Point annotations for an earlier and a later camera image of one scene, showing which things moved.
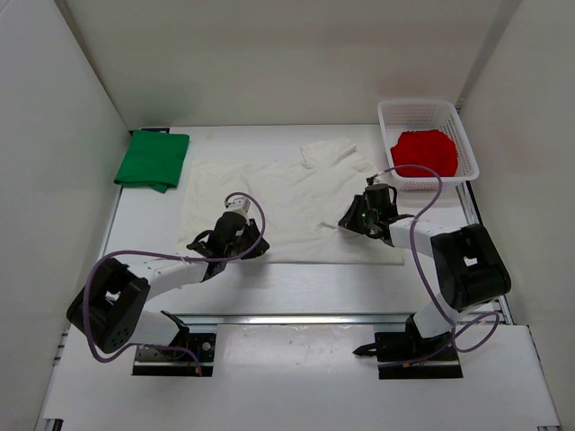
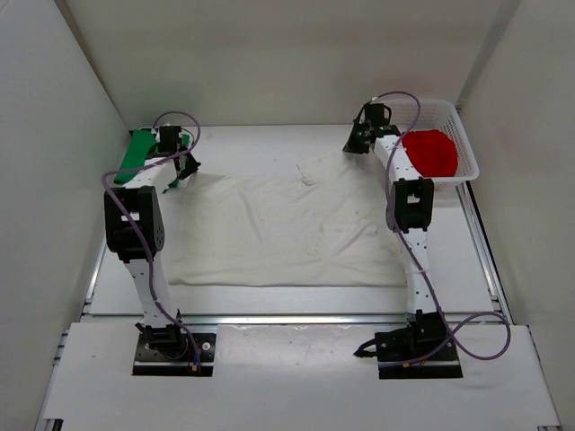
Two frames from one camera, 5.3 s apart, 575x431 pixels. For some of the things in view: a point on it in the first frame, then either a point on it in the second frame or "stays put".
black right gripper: [350, 220] → [353, 146]
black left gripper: [260, 250] → [191, 168]
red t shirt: [432, 148] stays put
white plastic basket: [408, 115] stays put
